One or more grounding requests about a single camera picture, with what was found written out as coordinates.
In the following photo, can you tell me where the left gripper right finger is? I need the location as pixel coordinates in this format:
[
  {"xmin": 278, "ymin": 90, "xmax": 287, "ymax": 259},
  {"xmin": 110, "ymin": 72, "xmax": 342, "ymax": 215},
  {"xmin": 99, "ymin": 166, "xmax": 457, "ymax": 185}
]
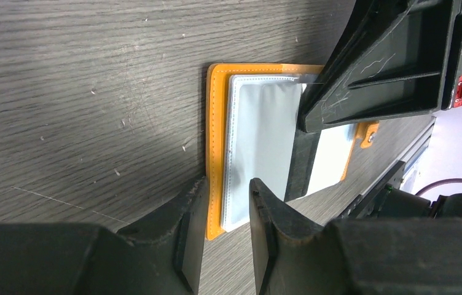
[{"xmin": 249, "ymin": 178, "xmax": 462, "ymax": 294}]

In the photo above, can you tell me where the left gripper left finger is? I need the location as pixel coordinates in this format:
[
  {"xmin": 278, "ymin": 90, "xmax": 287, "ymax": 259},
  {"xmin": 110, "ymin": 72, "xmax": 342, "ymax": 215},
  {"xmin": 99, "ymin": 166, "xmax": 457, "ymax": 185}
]
[{"xmin": 0, "ymin": 176, "xmax": 209, "ymax": 294}]

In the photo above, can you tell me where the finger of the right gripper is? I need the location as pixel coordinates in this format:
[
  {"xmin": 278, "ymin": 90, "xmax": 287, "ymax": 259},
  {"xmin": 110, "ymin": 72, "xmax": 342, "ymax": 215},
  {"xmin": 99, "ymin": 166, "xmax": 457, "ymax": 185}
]
[{"xmin": 297, "ymin": 1, "xmax": 462, "ymax": 133}]

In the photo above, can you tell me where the orange card holder wallet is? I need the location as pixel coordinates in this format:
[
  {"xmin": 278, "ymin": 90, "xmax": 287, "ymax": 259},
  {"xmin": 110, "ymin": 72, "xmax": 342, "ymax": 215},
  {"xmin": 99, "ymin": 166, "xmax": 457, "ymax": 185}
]
[{"xmin": 205, "ymin": 63, "xmax": 379, "ymax": 240}]

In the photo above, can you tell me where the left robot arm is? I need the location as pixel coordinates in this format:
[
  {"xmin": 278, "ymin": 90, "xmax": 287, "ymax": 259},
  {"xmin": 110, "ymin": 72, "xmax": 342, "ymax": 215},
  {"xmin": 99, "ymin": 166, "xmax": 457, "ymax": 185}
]
[{"xmin": 0, "ymin": 177, "xmax": 462, "ymax": 294}]

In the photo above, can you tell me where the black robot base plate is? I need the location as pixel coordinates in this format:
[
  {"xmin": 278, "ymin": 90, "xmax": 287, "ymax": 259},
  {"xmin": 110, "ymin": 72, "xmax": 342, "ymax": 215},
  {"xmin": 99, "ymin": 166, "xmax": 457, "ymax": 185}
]
[{"xmin": 337, "ymin": 160, "xmax": 406, "ymax": 219}]

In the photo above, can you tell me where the aluminium front rail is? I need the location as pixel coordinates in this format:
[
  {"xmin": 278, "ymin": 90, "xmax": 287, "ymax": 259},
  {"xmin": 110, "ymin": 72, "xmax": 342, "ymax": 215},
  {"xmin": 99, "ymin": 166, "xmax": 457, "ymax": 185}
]
[{"xmin": 361, "ymin": 115, "xmax": 436, "ymax": 195}]

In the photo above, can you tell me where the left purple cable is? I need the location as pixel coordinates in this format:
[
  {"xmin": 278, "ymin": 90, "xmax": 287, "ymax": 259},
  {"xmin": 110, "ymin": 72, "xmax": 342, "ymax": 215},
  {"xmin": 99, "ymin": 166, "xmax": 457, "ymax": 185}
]
[{"xmin": 415, "ymin": 178, "xmax": 462, "ymax": 197}]

